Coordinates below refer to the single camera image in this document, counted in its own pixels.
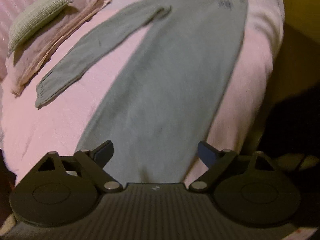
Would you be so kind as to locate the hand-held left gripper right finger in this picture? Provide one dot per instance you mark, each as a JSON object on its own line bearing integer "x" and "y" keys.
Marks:
{"x": 206, "y": 153}

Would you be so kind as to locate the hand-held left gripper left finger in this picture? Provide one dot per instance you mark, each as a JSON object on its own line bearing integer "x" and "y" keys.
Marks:
{"x": 103, "y": 152}

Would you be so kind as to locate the light blue sweatpants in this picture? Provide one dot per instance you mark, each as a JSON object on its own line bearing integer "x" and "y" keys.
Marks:
{"x": 170, "y": 80}

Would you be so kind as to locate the pink and lavender bedspread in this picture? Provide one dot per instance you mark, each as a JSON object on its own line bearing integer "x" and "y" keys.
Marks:
{"x": 50, "y": 130}

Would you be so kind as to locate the folded pink cloth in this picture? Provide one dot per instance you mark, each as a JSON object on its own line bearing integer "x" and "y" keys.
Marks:
{"x": 50, "y": 45}

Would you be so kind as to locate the grey-green knitted pillow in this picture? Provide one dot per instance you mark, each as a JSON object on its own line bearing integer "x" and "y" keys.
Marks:
{"x": 35, "y": 20}

